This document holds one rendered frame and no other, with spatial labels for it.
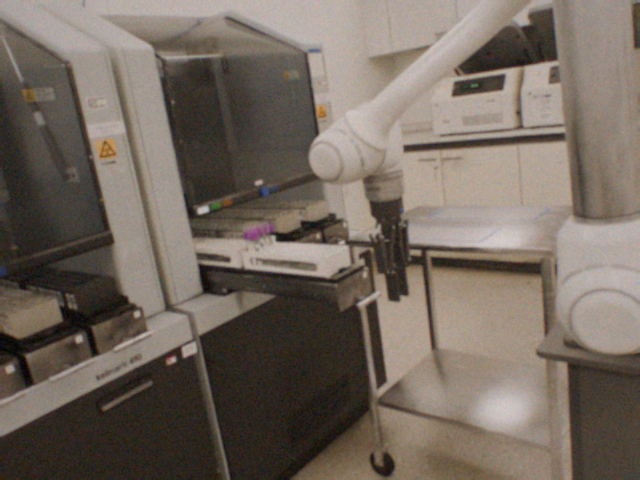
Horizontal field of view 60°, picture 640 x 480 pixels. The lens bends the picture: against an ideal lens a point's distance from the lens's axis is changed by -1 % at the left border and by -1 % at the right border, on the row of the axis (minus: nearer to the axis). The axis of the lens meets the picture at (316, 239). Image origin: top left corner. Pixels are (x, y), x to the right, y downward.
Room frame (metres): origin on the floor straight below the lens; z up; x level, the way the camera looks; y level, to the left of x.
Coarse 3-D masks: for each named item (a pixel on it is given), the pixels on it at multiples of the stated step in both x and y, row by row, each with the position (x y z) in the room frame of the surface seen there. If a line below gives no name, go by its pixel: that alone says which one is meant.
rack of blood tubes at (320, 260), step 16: (256, 256) 1.44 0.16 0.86; (272, 256) 1.40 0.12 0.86; (288, 256) 1.36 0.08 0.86; (304, 256) 1.32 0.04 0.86; (320, 256) 1.31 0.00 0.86; (336, 256) 1.31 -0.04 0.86; (288, 272) 1.36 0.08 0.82; (304, 272) 1.33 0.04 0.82; (320, 272) 1.29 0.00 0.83; (336, 272) 1.30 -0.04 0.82
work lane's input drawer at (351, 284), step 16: (208, 272) 1.55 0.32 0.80; (224, 272) 1.51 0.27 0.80; (240, 272) 1.48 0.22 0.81; (256, 272) 1.43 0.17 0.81; (272, 272) 1.39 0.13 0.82; (352, 272) 1.30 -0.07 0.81; (368, 272) 1.34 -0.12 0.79; (240, 288) 1.47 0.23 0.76; (256, 288) 1.43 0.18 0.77; (272, 288) 1.39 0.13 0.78; (288, 288) 1.35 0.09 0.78; (304, 288) 1.31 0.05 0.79; (320, 288) 1.28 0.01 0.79; (336, 288) 1.24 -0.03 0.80; (352, 288) 1.29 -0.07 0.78; (368, 288) 1.34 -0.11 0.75; (336, 304) 1.25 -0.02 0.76; (352, 304) 1.28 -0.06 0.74
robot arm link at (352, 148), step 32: (512, 0) 1.02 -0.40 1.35; (448, 32) 1.05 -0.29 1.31; (480, 32) 1.04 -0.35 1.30; (416, 64) 1.03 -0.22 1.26; (448, 64) 1.03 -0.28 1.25; (384, 96) 1.02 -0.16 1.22; (416, 96) 1.02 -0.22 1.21; (352, 128) 1.03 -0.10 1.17; (384, 128) 1.03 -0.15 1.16; (320, 160) 1.02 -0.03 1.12; (352, 160) 1.01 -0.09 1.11
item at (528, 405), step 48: (384, 240) 1.53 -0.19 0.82; (432, 240) 1.45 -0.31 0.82; (480, 240) 1.38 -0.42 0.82; (528, 240) 1.32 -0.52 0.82; (432, 288) 1.92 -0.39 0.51; (432, 336) 1.92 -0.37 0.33; (432, 384) 1.65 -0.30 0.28; (480, 384) 1.61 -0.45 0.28; (528, 384) 1.56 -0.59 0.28; (480, 432) 1.38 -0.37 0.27; (528, 432) 1.32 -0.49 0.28
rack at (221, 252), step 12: (204, 240) 1.70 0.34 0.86; (216, 240) 1.68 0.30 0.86; (228, 240) 1.65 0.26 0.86; (240, 240) 1.62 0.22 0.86; (204, 252) 1.58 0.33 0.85; (216, 252) 1.55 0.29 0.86; (228, 252) 1.51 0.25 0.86; (240, 252) 1.50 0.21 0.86; (216, 264) 1.55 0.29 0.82; (228, 264) 1.52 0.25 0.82; (240, 264) 1.49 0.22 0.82
